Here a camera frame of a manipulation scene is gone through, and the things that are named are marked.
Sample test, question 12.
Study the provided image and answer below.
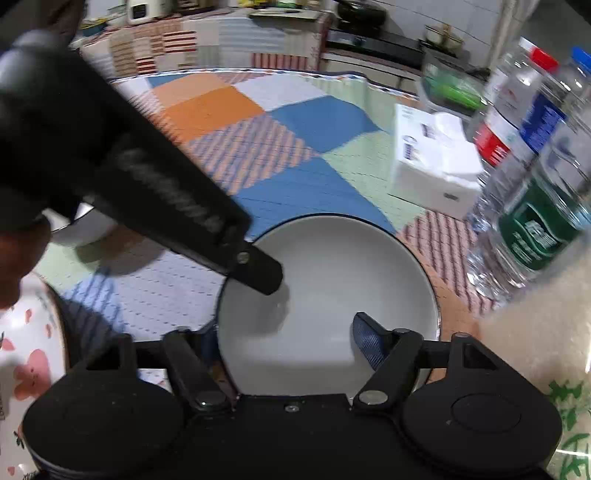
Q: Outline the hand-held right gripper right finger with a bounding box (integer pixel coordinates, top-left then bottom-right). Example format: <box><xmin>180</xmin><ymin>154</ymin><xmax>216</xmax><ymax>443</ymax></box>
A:
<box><xmin>352</xmin><ymin>312</ymin><xmax>504</xmax><ymax>409</ymax></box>

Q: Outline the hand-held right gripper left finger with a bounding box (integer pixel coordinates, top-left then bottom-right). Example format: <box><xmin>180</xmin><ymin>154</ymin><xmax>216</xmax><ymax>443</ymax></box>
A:
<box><xmin>82</xmin><ymin>328</ymin><xmax>232</xmax><ymax>414</ymax></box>

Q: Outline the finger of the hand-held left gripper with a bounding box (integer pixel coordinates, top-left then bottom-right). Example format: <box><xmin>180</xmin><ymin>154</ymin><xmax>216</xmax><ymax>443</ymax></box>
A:
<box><xmin>228</xmin><ymin>242</ymin><xmax>284</xmax><ymax>296</ymax></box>

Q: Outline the white rabbit print plate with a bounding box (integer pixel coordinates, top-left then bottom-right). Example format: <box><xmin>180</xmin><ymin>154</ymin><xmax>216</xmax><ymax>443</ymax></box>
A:
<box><xmin>0</xmin><ymin>272</ymin><xmax>71</xmax><ymax>477</ymax></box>

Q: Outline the person's left forearm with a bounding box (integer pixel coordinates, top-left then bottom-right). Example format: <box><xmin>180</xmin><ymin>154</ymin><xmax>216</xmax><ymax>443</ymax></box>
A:
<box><xmin>34</xmin><ymin>0</ymin><xmax>88</xmax><ymax>44</ymax></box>

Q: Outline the person's left hand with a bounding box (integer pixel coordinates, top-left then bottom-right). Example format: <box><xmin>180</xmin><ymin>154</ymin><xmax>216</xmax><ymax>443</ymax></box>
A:
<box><xmin>0</xmin><ymin>219</ymin><xmax>51</xmax><ymax>311</ymax></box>

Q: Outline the checkered patchwork tablecloth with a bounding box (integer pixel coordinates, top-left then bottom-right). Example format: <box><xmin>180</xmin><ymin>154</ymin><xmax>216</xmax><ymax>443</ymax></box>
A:
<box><xmin>32</xmin><ymin>69</ymin><xmax>509</xmax><ymax>370</ymax></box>

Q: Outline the white rice cooker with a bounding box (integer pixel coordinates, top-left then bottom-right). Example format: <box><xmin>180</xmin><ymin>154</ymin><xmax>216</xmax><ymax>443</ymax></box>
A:
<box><xmin>127</xmin><ymin>0</ymin><xmax>174</xmax><ymax>25</ymax></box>

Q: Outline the striped patchwork counter cloth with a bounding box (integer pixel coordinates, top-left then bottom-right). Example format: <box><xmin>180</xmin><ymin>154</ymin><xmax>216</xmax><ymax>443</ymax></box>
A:
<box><xmin>76</xmin><ymin>9</ymin><xmax>336</xmax><ymax>82</ymax></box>

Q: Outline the clear plastic rice bag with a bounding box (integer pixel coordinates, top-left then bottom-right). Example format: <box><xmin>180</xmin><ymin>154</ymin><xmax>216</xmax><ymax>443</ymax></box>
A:
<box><xmin>478</xmin><ymin>240</ymin><xmax>591</xmax><ymax>480</ymax></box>

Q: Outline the white tissue pack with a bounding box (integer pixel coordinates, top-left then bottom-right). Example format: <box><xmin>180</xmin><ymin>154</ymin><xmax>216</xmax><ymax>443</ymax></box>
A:
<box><xmin>390</xmin><ymin>104</ymin><xmax>484</xmax><ymax>221</ymax></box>

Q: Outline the green label water bottle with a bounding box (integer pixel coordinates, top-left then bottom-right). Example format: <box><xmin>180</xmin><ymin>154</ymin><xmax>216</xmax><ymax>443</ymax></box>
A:
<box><xmin>465</xmin><ymin>106</ymin><xmax>591</xmax><ymax>302</ymax></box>

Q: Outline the white cutting board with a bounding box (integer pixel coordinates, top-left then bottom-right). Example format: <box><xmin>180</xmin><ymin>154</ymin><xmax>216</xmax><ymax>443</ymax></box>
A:
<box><xmin>248</xmin><ymin>8</ymin><xmax>325</xmax><ymax>22</ymax></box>

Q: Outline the black gas stove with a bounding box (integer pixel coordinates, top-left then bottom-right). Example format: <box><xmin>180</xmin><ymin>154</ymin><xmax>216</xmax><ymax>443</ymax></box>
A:
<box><xmin>325</xmin><ymin>28</ymin><xmax>426</xmax><ymax>68</ymax></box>

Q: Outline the green plastic basket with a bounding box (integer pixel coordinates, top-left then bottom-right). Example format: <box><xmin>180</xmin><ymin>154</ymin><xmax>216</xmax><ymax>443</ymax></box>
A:
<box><xmin>417</xmin><ymin>48</ymin><xmax>491</xmax><ymax>112</ymax></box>

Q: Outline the red cap water bottle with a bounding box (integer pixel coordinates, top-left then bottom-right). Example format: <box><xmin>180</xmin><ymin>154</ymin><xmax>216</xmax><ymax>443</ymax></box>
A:
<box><xmin>475</xmin><ymin>37</ymin><xmax>560</xmax><ymax>168</ymax></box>

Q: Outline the black wok with lid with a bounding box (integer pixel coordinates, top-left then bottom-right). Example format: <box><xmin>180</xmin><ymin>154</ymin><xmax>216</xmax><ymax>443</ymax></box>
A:
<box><xmin>335</xmin><ymin>0</ymin><xmax>387</xmax><ymax>29</ymax></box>

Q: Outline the blue cap water bottle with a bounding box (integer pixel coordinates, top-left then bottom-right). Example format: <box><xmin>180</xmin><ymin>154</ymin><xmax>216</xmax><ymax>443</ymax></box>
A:
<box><xmin>518</xmin><ymin>46</ymin><xmax>591</xmax><ymax>156</ymax></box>

